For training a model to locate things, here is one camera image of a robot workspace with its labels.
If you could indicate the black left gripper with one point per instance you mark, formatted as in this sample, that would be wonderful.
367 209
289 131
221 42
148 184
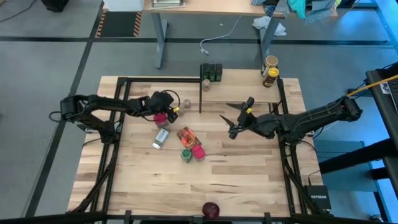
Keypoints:
160 101

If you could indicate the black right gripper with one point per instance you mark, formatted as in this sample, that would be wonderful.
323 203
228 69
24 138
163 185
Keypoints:
247 123

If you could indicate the red-lid smoked paprika tin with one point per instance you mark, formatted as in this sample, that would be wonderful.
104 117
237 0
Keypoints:
161 121
199 152

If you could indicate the white-lid bagel seasoning jar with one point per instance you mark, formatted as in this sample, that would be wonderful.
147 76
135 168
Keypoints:
161 137

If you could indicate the orange taco seasoning packet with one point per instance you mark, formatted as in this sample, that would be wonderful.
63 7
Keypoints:
187 138

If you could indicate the black rectangular spice tin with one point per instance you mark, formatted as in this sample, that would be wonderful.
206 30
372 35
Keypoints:
205 72

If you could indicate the yellow-lid brown spice jar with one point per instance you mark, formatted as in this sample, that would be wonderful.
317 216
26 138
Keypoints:
271 74

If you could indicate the green-lid herb jar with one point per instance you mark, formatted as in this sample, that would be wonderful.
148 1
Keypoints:
186 155

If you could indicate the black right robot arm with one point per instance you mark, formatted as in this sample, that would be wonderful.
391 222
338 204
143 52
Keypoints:
311 119

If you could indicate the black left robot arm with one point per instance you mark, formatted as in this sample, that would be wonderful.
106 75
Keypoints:
102 104

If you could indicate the black hazard-striped floor mat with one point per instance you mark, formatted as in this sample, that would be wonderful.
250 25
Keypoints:
119 25

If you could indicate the white cloth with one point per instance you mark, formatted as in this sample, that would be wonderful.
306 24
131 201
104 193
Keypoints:
267 25

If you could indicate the dark red round object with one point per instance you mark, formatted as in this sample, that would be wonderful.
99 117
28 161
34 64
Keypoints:
211 211

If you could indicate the wooden desk with grey legs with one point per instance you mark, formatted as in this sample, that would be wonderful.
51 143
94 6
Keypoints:
202 7

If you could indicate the white box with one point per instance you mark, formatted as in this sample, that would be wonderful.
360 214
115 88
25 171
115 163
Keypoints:
124 4

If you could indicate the pile of clothes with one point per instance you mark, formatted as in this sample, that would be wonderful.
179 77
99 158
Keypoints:
297 7

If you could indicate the black floor object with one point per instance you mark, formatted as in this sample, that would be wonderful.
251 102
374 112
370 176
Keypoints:
56 4

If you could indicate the black side desk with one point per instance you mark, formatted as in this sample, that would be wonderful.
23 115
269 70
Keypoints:
382 124

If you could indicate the wooden shelf with black frame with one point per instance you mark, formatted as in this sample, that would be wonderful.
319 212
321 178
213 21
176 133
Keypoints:
242 90

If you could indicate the black aluminium table frame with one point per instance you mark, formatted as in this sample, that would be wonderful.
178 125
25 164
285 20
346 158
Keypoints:
140 80

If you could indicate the black Netgear network switch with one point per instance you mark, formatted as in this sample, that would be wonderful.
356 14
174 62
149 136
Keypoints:
317 197

